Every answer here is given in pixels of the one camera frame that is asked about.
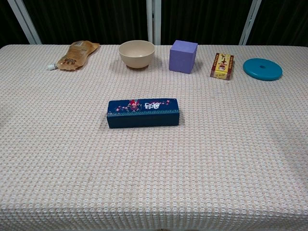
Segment blue glasses case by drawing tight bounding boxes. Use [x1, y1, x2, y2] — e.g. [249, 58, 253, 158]
[106, 98, 181, 129]

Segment yellow red carton box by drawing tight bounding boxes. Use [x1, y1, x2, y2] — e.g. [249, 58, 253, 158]
[209, 52, 234, 81]

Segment pink white woven tablecloth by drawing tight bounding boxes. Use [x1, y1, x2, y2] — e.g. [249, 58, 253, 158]
[0, 44, 308, 231]

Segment beige bowl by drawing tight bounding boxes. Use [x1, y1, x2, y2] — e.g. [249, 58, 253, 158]
[118, 39, 155, 69]

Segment purple cube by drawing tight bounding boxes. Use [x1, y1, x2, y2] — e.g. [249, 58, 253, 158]
[168, 39, 198, 74]

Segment brown spout pouch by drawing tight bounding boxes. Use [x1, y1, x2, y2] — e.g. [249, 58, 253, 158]
[47, 40, 101, 71]

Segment black pleated curtain panel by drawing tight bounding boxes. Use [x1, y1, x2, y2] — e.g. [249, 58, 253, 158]
[23, 0, 149, 45]
[0, 0, 31, 49]
[246, 0, 308, 48]
[160, 0, 253, 46]

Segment teal round disc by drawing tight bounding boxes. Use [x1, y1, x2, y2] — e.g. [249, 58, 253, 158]
[243, 58, 283, 81]

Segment white partition post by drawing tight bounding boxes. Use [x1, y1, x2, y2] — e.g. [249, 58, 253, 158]
[6, 0, 42, 45]
[239, 0, 262, 46]
[146, 0, 161, 46]

